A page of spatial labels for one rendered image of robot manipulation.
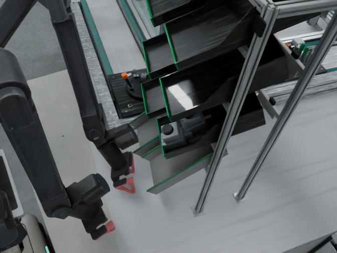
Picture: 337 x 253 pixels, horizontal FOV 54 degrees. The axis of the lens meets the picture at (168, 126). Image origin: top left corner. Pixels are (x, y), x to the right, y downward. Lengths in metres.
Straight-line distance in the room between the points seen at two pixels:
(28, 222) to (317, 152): 1.42
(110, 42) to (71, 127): 0.51
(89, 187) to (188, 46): 0.40
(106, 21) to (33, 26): 1.73
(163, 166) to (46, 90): 0.72
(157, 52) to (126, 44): 0.77
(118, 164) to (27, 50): 2.27
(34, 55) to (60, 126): 1.79
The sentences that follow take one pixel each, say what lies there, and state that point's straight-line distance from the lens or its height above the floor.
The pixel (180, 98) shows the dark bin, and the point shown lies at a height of 1.37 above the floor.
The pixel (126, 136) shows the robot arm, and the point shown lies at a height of 1.12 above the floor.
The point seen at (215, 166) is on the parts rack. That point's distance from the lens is 0.92.
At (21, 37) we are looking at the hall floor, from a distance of 3.38.
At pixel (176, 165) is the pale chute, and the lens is 1.04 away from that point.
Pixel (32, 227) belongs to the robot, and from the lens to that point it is 1.87.
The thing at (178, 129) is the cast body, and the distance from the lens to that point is 0.86.
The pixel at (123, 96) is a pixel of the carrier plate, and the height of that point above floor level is 0.97.
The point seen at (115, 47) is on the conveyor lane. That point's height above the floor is 0.92.
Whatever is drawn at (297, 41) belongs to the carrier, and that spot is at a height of 0.99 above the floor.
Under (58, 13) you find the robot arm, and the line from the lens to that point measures 0.91.
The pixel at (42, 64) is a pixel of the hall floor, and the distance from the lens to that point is 3.04.
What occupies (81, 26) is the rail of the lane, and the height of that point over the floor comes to 0.95.
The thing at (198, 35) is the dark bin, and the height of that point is 1.54.
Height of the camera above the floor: 1.94
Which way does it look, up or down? 51 degrees down
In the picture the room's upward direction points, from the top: 8 degrees clockwise
